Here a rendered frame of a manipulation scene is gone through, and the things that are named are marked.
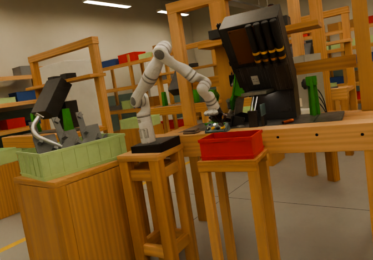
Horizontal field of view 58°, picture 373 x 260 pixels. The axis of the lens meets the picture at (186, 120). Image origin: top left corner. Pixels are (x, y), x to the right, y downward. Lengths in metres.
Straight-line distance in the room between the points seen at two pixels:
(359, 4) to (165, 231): 1.94
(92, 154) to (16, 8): 7.64
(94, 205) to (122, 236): 0.35
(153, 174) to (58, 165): 0.59
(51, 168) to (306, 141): 1.52
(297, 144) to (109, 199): 1.27
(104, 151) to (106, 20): 9.13
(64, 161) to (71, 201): 0.25
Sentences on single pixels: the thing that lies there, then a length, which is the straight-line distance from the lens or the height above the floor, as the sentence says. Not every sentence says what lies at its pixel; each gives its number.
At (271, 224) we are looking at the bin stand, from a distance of 2.11.
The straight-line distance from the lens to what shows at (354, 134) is 2.01.
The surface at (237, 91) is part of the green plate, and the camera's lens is 2.35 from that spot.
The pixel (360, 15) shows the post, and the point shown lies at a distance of 2.59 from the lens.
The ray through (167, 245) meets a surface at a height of 0.27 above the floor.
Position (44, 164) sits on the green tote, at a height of 0.90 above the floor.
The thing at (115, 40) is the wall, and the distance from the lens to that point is 11.34.
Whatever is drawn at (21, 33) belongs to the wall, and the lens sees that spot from 9.55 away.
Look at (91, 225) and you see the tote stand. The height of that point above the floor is 0.44.
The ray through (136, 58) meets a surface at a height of 2.06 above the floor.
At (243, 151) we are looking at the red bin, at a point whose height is 0.84.
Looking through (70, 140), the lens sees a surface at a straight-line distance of 2.54.
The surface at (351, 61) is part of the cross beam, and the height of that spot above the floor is 1.23.
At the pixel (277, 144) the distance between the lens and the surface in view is 2.07.
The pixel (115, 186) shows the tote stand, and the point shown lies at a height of 0.62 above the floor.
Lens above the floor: 1.23
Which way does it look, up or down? 6 degrees down
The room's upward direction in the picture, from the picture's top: 9 degrees counter-clockwise
